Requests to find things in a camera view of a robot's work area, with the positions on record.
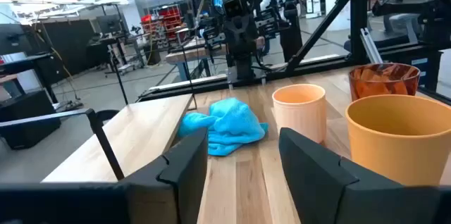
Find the wooden shelf with black legs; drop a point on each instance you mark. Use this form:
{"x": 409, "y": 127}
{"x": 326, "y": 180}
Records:
{"x": 134, "y": 136}

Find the black rig frame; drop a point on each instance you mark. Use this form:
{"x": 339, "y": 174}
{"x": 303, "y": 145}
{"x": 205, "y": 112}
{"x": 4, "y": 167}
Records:
{"x": 357, "y": 12}

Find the wooden workbench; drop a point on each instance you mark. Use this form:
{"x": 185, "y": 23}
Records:
{"x": 190, "y": 53}

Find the red storage rack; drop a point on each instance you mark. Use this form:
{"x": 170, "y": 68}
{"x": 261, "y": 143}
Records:
{"x": 169, "y": 19}

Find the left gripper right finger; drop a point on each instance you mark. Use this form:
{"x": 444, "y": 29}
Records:
{"x": 317, "y": 181}

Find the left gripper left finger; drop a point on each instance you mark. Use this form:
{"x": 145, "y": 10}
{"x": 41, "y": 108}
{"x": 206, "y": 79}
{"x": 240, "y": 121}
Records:
{"x": 183, "y": 174}

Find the large yellow cup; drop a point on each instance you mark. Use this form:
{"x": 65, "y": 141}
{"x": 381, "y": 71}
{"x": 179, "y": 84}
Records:
{"x": 398, "y": 153}

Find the black cabinet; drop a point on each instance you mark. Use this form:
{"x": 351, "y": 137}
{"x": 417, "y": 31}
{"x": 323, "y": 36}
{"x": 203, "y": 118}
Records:
{"x": 24, "y": 118}

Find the aluminium bracket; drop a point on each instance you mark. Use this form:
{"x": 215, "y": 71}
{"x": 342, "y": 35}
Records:
{"x": 370, "y": 46}

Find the amber faceted plastic tumbler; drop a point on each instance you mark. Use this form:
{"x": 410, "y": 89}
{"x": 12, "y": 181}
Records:
{"x": 380, "y": 83}

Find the small beige cup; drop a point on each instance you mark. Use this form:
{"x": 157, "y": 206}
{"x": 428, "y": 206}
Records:
{"x": 299, "y": 118}

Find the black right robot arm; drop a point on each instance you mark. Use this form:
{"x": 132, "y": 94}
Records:
{"x": 241, "y": 34}

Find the blue microfibre cloth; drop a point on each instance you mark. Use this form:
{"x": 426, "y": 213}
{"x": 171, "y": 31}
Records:
{"x": 232, "y": 125}

